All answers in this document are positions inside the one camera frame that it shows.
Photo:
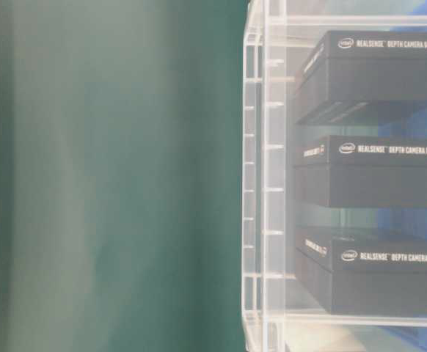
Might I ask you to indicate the black RealSense D435i box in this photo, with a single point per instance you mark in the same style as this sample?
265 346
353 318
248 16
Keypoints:
362 271
359 77

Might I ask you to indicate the middle black RealSense D435 box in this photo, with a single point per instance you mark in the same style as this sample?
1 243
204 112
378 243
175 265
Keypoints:
361 172

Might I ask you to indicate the clear acrylic shelf case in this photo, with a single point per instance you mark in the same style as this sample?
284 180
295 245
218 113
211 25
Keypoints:
278 313

